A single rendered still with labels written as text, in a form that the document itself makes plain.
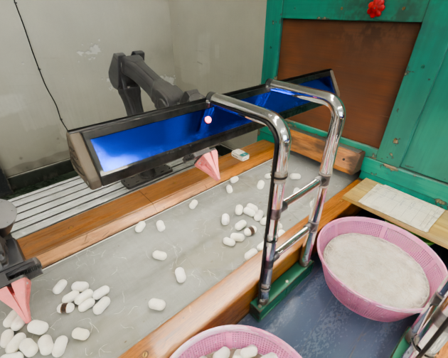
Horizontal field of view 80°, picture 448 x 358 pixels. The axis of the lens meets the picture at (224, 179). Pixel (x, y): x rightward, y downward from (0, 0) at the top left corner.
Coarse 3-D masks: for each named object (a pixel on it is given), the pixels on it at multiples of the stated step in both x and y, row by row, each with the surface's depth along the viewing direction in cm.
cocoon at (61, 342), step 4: (60, 336) 47; (64, 336) 47; (56, 340) 46; (60, 340) 46; (64, 340) 46; (56, 344) 46; (60, 344) 46; (64, 344) 46; (56, 348) 45; (60, 348) 45; (64, 348) 46; (52, 352) 45; (56, 352) 45; (60, 352) 45; (56, 356) 45
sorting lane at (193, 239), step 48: (240, 192) 86; (288, 192) 86; (336, 192) 86; (144, 240) 69; (192, 240) 69; (48, 288) 57; (96, 288) 57; (144, 288) 57; (192, 288) 57; (0, 336) 49; (96, 336) 49; (144, 336) 49
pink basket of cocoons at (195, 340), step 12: (204, 336) 46; (216, 336) 47; (228, 336) 47; (240, 336) 47; (252, 336) 47; (264, 336) 46; (276, 336) 46; (180, 348) 44; (204, 348) 47; (216, 348) 48; (228, 348) 48; (240, 348) 48; (264, 348) 47; (276, 348) 46; (288, 348) 44
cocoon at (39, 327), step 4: (32, 320) 49; (36, 320) 49; (40, 320) 49; (28, 324) 48; (32, 324) 48; (36, 324) 48; (40, 324) 48; (44, 324) 49; (28, 328) 48; (32, 328) 48; (36, 328) 48; (40, 328) 48; (44, 328) 48; (32, 332) 48; (36, 332) 48; (40, 332) 48; (44, 332) 48
